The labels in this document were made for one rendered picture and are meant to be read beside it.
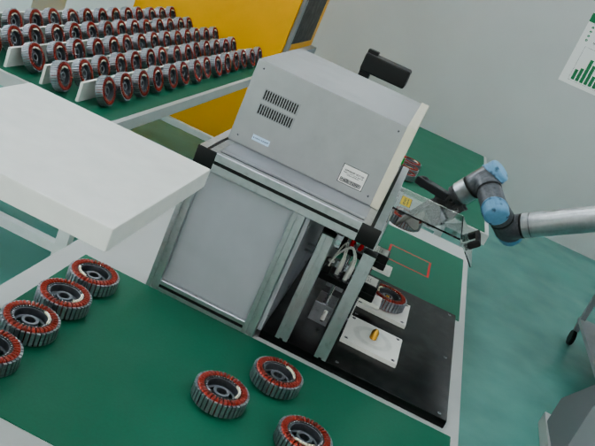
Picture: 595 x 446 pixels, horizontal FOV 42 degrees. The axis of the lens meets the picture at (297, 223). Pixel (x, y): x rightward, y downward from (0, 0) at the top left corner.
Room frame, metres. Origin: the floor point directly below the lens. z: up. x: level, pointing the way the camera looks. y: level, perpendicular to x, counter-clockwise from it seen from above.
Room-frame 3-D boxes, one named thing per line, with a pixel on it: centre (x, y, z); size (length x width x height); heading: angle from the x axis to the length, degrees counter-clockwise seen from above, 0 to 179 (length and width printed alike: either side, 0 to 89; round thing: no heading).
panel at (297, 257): (1.95, -0.05, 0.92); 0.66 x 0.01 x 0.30; 175
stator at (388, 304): (2.04, -0.31, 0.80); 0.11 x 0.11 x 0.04
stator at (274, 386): (1.46, -0.09, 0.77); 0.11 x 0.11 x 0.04
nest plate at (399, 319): (2.04, -0.31, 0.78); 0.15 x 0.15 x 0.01; 85
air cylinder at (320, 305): (1.81, -0.15, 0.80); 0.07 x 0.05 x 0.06; 175
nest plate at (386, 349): (1.80, -0.29, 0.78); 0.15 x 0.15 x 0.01; 85
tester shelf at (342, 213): (1.95, 0.02, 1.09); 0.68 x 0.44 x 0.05; 175
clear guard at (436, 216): (2.10, -0.31, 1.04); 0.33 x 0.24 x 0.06; 85
